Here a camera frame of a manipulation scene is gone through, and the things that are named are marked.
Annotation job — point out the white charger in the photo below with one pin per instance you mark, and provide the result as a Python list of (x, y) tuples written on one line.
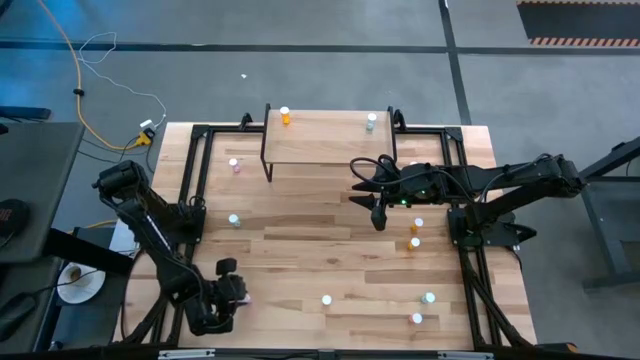
[(146, 123)]

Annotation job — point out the black and orange tool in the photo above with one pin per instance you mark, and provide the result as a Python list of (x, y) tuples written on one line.
[(557, 347)]

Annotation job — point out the dark grey desk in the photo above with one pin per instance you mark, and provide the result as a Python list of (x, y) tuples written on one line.
[(35, 165)]

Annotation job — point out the black aluminium rig frame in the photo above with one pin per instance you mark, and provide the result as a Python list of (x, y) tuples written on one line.
[(455, 134)]

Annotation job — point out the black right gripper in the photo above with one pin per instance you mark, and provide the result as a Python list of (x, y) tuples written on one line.
[(405, 187)]

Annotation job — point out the black beam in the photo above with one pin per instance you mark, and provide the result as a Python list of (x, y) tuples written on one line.
[(85, 250)]

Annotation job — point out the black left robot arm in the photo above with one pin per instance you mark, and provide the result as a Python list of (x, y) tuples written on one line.
[(150, 225)]

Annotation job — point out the black mat striped edge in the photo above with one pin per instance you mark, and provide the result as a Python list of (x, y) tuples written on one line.
[(575, 20)]

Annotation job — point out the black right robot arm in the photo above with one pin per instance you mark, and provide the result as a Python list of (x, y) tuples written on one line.
[(525, 175)]

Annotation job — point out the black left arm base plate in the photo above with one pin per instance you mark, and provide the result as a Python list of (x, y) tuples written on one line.
[(195, 227)]

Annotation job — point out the wooden shelf black metal frame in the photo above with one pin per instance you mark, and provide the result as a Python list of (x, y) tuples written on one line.
[(325, 145)]

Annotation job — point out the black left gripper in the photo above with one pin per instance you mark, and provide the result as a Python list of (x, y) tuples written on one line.
[(231, 295)]

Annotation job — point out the teal pill bottle white cap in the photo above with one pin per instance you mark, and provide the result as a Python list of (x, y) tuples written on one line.
[(233, 218), (428, 298), (371, 118)]

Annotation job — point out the black round speaker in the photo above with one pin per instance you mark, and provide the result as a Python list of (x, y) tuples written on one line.
[(10, 217)]

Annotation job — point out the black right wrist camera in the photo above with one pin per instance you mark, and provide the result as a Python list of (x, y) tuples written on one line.
[(391, 169)]

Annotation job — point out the silver aluminium bracket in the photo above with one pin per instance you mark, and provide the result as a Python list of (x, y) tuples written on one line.
[(185, 354), (465, 355)]

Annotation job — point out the white bowl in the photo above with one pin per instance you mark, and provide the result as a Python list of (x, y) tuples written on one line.
[(87, 292)]

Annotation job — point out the black flat bar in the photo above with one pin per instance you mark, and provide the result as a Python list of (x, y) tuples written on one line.
[(25, 113)]

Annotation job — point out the orange pill bottle white cap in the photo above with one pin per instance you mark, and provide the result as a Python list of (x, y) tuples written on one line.
[(418, 222), (284, 111), (414, 242)]

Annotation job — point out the yellow power plug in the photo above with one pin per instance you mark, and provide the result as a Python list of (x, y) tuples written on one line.
[(145, 138)]

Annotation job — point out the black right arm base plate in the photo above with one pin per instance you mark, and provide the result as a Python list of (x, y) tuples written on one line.
[(500, 239)]

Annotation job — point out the black clamp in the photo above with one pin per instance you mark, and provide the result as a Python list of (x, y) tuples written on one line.
[(245, 121), (399, 120)]

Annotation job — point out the dark metal desk frame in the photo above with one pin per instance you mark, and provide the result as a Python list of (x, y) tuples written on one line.
[(595, 235)]

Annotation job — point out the white paper sheet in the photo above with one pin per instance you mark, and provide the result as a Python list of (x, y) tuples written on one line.
[(119, 242)]

